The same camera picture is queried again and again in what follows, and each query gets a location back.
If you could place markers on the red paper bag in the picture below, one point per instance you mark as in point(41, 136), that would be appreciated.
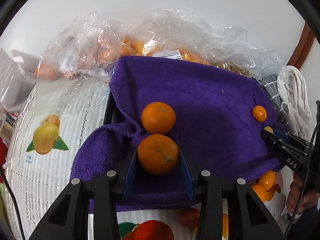
point(3, 153)

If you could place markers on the clear bag of oranges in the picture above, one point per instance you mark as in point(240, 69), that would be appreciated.
point(91, 46)

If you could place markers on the big round orange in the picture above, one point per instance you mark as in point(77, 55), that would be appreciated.
point(259, 190)

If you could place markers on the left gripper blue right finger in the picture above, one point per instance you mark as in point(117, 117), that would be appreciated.
point(187, 178)

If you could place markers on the oval orange kumquat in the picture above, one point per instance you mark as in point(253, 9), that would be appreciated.
point(267, 180)

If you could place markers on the grey checked cloth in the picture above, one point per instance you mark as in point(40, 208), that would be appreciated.
point(269, 86)

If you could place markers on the clear bag of longans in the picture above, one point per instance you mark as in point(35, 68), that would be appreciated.
point(250, 60)

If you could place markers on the tan longan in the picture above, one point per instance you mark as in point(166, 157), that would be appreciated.
point(268, 128)

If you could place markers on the clear bag of kumquats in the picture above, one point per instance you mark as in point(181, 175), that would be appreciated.
point(176, 31)

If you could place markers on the small round orange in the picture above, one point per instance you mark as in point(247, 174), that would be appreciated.
point(190, 217)

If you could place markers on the brown door frame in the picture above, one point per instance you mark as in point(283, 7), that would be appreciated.
point(302, 48)

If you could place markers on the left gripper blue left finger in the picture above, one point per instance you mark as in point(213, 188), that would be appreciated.
point(129, 169)

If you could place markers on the purple towel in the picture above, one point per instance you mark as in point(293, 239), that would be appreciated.
point(214, 122)

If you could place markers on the white plastic bag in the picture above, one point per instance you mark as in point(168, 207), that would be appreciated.
point(17, 79)

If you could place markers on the white striped towel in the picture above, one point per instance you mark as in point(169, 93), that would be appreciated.
point(294, 101)

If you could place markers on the large orange mandarin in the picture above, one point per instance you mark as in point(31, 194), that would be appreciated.
point(158, 118)

